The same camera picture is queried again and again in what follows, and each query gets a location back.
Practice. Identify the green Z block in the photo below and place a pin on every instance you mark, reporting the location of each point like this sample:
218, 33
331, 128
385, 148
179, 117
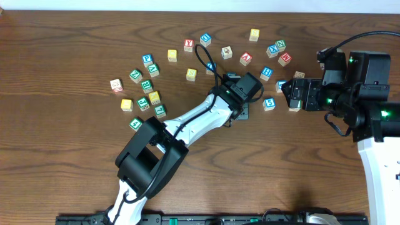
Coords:
136, 76

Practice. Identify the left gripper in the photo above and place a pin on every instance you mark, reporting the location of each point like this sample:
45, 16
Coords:
245, 114

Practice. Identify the blue d block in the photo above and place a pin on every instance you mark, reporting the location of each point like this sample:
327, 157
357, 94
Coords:
205, 39
211, 68

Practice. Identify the blue 2 block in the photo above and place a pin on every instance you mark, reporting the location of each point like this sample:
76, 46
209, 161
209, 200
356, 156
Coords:
279, 85

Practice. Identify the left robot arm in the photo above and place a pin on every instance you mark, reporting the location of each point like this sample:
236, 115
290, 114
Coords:
153, 155

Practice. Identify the yellow S block middle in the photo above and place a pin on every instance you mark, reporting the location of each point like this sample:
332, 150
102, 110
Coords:
191, 74

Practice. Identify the blue X block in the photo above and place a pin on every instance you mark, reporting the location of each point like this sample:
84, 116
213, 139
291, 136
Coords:
272, 51

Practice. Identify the blue H block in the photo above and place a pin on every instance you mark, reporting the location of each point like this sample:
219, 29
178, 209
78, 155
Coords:
266, 73

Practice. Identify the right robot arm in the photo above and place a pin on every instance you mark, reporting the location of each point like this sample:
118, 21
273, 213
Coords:
355, 88

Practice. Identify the green j block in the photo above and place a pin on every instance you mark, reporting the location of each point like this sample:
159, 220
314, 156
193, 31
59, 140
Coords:
294, 109
143, 103

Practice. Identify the yellow S block top right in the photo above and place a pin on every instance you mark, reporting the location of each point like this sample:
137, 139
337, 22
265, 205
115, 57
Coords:
254, 35

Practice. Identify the blue D block top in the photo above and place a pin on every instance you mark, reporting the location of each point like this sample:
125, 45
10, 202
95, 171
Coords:
205, 39

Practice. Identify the green 4 block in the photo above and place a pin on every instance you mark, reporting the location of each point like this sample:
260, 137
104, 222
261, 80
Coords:
136, 123

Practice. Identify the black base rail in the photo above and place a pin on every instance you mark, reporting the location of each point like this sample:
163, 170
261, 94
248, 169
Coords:
157, 219

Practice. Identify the red A block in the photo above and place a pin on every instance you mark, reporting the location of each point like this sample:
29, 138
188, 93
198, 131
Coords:
245, 59

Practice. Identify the yellow s block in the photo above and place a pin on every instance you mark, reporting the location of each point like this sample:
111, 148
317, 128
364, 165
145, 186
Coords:
254, 35
191, 74

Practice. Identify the plain block right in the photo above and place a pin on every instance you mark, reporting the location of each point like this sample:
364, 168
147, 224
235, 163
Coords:
298, 74

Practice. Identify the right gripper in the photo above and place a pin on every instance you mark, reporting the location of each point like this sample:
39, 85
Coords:
312, 86

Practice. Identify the green J block left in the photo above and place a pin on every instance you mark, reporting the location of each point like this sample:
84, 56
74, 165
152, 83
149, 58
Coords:
143, 103

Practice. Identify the green V block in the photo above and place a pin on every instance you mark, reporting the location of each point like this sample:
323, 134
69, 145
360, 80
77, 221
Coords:
153, 70

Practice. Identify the blue D block middle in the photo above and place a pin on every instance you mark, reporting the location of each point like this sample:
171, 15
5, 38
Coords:
211, 68

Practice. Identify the red M block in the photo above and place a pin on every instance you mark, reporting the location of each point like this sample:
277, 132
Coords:
284, 59

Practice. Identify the green L block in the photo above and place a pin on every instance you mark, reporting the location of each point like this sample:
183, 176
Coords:
160, 111

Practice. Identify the yellow G block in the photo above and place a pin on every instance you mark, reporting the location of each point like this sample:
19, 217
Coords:
127, 105

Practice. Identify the blue 5 block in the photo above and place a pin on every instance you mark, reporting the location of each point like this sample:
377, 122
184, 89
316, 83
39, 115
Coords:
269, 104

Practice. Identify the red Y block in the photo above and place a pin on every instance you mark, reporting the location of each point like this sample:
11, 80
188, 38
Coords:
188, 45

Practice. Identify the blue P block left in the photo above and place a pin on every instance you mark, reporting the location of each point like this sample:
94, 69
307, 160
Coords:
147, 60

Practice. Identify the green N block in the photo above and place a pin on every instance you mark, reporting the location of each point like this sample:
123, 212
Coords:
281, 45

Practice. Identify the plain picture block centre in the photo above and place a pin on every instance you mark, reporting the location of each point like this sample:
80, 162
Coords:
226, 52

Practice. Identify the green J block right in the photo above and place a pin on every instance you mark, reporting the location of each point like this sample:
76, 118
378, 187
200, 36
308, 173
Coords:
294, 109

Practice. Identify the green R block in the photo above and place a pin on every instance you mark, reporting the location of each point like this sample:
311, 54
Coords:
147, 86

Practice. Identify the plain red print block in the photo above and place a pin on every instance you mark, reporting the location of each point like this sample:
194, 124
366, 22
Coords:
116, 85

